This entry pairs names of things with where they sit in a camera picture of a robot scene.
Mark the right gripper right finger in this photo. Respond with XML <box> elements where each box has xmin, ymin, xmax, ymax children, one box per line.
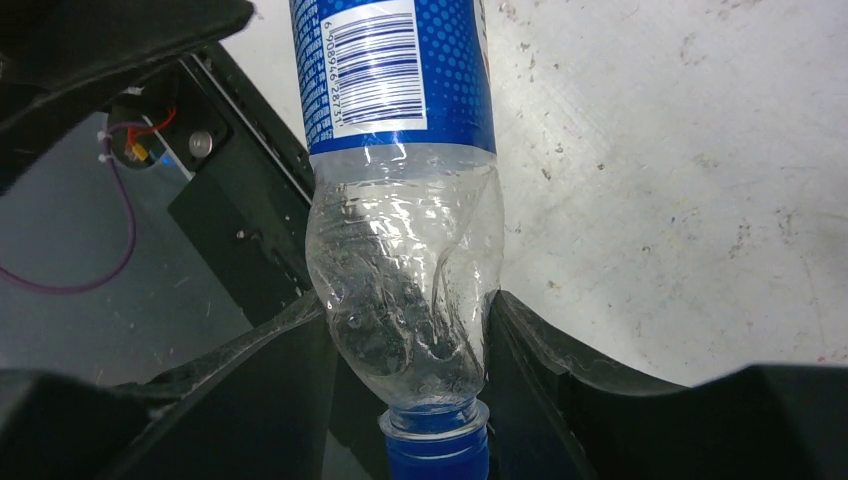
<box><xmin>486</xmin><ymin>291</ymin><xmax>847</xmax><ymax>479</ymax></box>

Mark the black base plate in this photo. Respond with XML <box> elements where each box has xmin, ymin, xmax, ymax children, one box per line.
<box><xmin>105</xmin><ymin>44</ymin><xmax>314</xmax><ymax>325</ymax></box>

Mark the blue label bottle blue cap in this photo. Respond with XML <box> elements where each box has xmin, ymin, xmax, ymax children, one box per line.
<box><xmin>289</xmin><ymin>0</ymin><xmax>504</xmax><ymax>479</ymax></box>

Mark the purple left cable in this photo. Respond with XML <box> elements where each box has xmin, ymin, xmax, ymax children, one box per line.
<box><xmin>0</xmin><ymin>119</ymin><xmax>150</xmax><ymax>296</ymax></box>

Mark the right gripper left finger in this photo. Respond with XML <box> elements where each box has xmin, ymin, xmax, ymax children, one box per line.
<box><xmin>1</xmin><ymin>293</ymin><xmax>337</xmax><ymax>479</ymax></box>

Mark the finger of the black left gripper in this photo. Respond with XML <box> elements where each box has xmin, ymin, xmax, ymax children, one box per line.
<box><xmin>1</xmin><ymin>1</ymin><xmax>255</xmax><ymax>192</ymax></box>

